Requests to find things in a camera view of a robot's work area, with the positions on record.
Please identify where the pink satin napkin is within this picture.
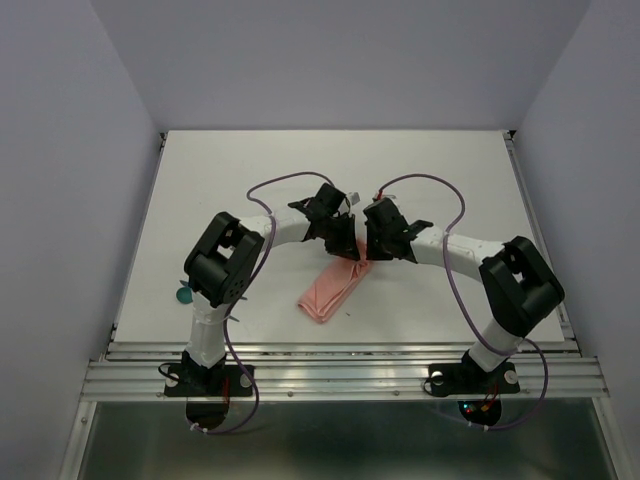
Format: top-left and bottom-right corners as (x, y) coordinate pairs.
(297, 239), (373, 324)

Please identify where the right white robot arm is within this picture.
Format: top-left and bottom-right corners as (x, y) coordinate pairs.
(363, 197), (565, 390)

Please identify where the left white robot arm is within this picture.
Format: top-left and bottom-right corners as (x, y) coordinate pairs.
(181, 183), (360, 394)

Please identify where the teal plastic spoon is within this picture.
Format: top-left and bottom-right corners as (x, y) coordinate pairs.
(175, 286), (193, 305)

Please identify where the teal plastic utensil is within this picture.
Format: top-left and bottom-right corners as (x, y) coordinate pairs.
(179, 278), (250, 302)

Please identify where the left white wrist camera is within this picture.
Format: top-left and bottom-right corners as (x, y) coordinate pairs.
(346, 192), (360, 205)

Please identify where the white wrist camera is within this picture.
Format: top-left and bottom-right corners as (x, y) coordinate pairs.
(346, 192), (360, 205)
(376, 192), (399, 205)

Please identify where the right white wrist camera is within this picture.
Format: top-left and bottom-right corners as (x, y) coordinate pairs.
(376, 192), (399, 205)

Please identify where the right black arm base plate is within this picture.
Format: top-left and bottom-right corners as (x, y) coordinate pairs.
(422, 362), (520, 398)

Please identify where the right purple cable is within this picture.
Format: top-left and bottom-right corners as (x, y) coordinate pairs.
(375, 173), (547, 431)

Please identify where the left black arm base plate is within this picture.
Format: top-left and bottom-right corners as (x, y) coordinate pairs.
(158, 363), (254, 398)

